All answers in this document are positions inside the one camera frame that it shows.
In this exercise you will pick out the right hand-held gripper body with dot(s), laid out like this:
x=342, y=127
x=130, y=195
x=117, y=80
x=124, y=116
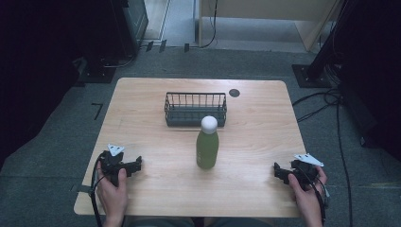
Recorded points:
x=305, y=171

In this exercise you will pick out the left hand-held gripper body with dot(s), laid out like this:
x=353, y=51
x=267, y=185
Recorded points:
x=111, y=164

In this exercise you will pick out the green bottle with white cap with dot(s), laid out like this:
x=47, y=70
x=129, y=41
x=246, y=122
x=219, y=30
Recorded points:
x=207, y=145

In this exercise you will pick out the person's right hand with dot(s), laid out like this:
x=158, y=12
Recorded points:
x=308, y=198

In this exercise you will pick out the person's left hand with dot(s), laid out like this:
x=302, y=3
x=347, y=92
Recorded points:
x=113, y=192

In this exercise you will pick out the black square stand base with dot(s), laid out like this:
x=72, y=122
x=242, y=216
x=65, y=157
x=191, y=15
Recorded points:
x=96, y=74

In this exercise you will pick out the black round table grommet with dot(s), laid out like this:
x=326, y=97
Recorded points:
x=234, y=92

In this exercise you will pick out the black metal stand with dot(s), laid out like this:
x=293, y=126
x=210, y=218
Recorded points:
x=331, y=41

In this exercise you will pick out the dark cabinet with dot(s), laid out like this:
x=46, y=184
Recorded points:
x=126, y=28

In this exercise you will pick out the light wooden furniture panel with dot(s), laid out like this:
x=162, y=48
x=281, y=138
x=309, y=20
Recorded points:
x=268, y=19

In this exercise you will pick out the black stand base plate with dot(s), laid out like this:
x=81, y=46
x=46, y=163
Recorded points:
x=310, y=75

